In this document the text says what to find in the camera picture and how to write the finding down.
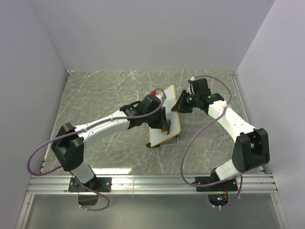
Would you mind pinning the yellow bone-shaped eraser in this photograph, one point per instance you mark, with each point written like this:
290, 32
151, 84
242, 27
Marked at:
166, 125

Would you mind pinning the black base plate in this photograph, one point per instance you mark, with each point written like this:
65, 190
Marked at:
100, 184
204, 183

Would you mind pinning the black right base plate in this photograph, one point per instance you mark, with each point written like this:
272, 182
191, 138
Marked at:
204, 183

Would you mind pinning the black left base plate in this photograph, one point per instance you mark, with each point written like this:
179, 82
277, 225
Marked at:
100, 184

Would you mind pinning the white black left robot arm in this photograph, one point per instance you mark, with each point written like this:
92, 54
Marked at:
71, 141

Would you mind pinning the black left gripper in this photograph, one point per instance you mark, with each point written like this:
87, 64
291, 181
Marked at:
163, 122

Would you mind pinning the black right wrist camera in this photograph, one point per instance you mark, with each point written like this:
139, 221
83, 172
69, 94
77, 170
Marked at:
200, 87

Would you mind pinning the yellow-framed whiteboard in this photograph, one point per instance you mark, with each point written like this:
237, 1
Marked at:
167, 135

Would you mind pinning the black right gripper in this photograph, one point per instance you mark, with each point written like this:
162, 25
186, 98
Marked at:
179, 106

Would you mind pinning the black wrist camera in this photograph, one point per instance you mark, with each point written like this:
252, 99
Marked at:
149, 103
200, 87

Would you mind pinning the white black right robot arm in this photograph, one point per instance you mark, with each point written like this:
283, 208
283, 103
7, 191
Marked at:
251, 145

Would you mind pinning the aluminium mounting rail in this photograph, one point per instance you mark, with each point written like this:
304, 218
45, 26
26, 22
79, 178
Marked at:
146, 185

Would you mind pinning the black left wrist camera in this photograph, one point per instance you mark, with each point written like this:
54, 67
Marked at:
149, 103

